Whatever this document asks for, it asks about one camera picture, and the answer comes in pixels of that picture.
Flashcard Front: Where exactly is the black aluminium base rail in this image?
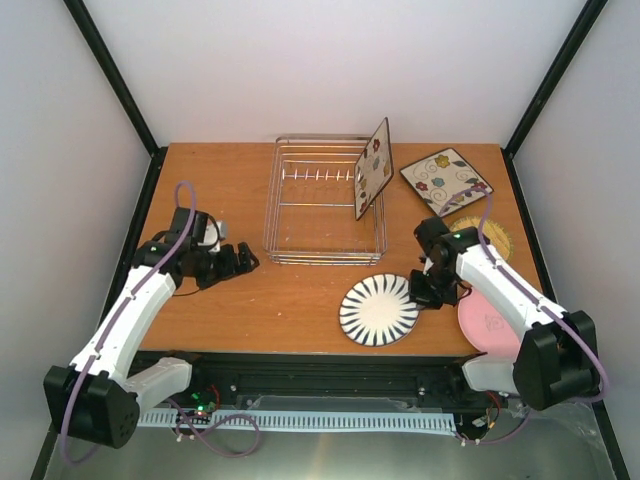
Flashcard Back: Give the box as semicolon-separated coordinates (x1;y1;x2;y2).
127;351;497;412

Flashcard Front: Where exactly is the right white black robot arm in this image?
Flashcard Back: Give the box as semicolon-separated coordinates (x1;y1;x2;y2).
409;217;606;411

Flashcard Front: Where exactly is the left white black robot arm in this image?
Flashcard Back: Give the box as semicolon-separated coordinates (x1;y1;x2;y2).
43;241;259;449

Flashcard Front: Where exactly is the left circuit board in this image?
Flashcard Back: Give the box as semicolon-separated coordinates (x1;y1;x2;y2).
190;385;221;416

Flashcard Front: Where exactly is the square dark rimmed plate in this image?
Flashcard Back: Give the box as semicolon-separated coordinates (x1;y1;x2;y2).
400;147;494;217

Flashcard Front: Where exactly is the round striped white plate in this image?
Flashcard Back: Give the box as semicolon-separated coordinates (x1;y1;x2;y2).
338;273;420;348

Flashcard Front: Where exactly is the right black frame post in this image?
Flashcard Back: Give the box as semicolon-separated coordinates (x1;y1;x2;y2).
503;0;610;157

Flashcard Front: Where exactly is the square floral plate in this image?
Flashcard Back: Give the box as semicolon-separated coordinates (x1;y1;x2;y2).
354;117;394;221

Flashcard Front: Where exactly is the pink round plate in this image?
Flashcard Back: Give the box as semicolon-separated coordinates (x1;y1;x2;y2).
457;290;520;358

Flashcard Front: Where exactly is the grey slotted cable duct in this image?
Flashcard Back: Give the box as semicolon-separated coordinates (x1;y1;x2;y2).
138;408;456;436

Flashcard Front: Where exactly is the right circuit board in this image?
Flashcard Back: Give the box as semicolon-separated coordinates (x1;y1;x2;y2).
472;392;502;430

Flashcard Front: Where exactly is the round woven bamboo plate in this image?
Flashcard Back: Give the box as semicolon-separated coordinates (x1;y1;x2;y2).
449;216;515;262

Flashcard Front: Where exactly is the wire metal dish rack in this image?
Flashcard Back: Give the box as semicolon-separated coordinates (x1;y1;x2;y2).
263;134;387;266

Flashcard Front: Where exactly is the left black frame post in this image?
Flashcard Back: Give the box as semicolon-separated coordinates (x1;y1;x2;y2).
62;0;161;160

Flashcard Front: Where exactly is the circuit board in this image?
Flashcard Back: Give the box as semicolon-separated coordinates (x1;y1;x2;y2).
190;385;221;416
472;392;502;430

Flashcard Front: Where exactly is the black frame post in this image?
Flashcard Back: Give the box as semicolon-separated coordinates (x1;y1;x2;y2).
503;0;610;157
62;0;161;160

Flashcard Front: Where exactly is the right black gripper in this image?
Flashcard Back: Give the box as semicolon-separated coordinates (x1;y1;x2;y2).
408;265;458;311

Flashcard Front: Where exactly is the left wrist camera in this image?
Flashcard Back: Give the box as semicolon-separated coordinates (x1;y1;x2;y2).
196;214;228;253

